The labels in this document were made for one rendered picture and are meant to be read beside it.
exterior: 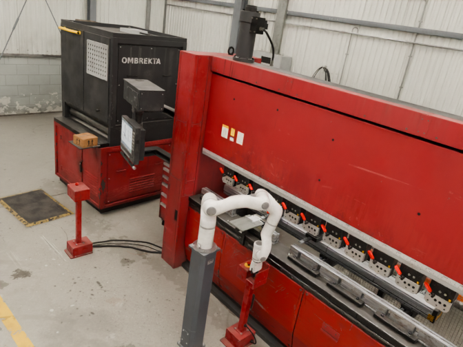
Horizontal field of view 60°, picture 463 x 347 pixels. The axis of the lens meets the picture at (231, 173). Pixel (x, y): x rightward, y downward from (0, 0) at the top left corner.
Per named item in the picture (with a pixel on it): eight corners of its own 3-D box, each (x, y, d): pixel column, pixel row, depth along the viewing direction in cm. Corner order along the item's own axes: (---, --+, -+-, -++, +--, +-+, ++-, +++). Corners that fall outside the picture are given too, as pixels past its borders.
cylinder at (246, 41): (228, 58, 360) (235, 3, 342) (248, 59, 376) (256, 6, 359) (253, 65, 338) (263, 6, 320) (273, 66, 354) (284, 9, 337)
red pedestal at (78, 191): (63, 250, 442) (62, 182, 411) (85, 244, 458) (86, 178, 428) (70, 259, 429) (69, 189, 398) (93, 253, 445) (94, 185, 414)
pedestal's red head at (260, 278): (235, 276, 334) (239, 258, 327) (249, 270, 344) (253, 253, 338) (252, 289, 321) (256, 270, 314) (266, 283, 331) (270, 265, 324)
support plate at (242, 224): (228, 222, 350) (229, 221, 349) (249, 215, 367) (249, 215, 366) (242, 231, 338) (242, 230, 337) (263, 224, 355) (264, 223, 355)
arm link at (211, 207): (202, 209, 300) (203, 219, 285) (201, 195, 295) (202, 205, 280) (267, 202, 304) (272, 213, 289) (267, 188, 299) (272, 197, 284)
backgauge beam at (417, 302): (222, 193, 430) (223, 184, 427) (231, 191, 440) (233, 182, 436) (433, 323, 279) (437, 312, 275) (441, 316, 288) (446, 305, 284)
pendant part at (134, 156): (120, 149, 408) (121, 114, 395) (131, 148, 415) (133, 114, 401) (133, 164, 374) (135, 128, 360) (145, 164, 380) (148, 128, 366)
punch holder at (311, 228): (301, 228, 319) (306, 210, 313) (308, 226, 325) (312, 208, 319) (316, 237, 309) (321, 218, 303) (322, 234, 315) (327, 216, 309)
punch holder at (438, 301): (422, 300, 253) (431, 279, 247) (428, 295, 259) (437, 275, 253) (446, 314, 243) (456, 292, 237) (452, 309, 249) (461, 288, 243)
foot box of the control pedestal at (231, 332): (219, 340, 353) (220, 329, 349) (239, 328, 370) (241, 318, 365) (233, 354, 340) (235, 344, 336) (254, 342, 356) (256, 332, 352)
